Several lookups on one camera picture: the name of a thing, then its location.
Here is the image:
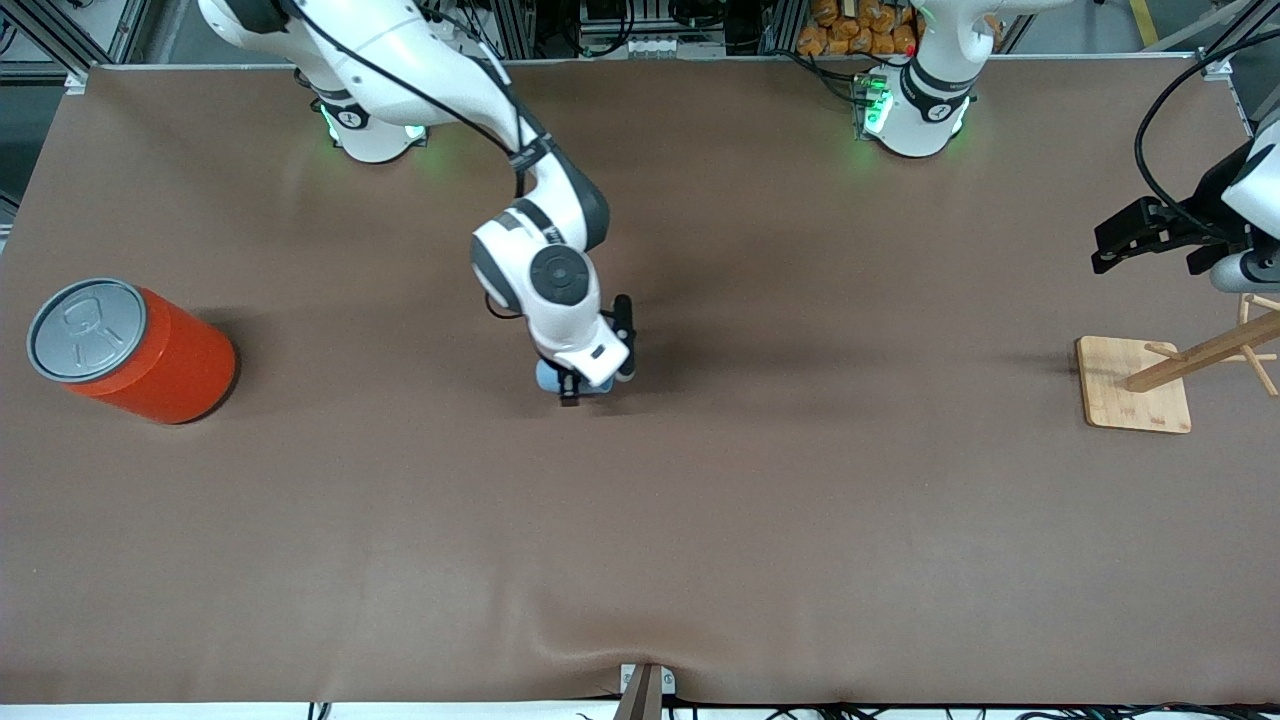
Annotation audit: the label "wooden cup rack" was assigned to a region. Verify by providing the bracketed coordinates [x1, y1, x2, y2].
[1076, 283, 1280, 435]

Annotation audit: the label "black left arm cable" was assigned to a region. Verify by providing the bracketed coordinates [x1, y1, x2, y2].
[1133, 25, 1280, 241]

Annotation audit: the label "metal clamp bracket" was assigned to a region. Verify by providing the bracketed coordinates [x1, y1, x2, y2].
[618, 662, 677, 720]

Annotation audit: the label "brown table cover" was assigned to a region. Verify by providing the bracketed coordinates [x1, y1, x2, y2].
[0, 58, 1280, 707]

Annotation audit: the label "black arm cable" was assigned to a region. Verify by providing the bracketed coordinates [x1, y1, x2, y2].
[270, 0, 531, 201]
[1133, 25, 1280, 241]

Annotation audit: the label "orange can with grey lid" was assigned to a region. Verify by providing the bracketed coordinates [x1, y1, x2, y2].
[27, 278, 238, 426]

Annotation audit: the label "orange snack bags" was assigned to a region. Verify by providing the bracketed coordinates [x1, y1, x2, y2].
[797, 0, 921, 57]

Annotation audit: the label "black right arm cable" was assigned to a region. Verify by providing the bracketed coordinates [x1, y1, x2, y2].
[270, 0, 531, 201]

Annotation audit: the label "light blue plastic cup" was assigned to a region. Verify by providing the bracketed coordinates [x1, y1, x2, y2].
[535, 357, 617, 398]

